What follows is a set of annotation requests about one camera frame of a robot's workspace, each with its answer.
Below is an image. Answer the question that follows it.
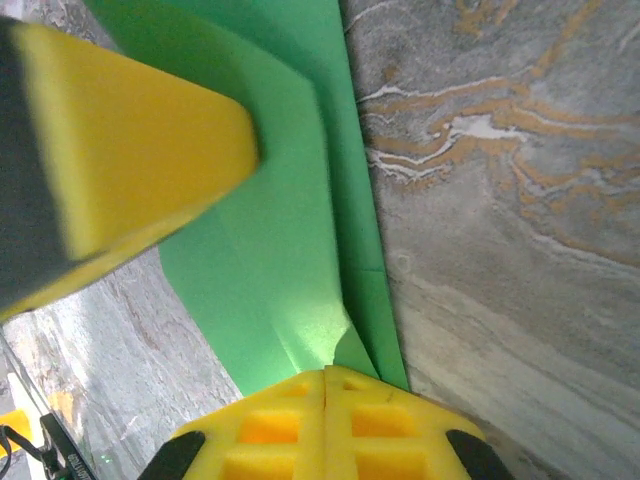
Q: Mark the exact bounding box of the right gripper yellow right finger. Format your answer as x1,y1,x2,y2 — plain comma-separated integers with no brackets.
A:
325,365,511,480

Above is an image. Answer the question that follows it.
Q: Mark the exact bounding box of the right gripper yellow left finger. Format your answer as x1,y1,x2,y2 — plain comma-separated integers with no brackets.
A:
142,367,327,480

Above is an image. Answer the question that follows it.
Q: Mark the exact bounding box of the green paper sheet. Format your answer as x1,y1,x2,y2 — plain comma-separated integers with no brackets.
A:
82,0,411,396

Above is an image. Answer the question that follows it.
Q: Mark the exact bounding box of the yellow toy brick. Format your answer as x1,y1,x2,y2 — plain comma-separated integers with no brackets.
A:
0,408,30,457

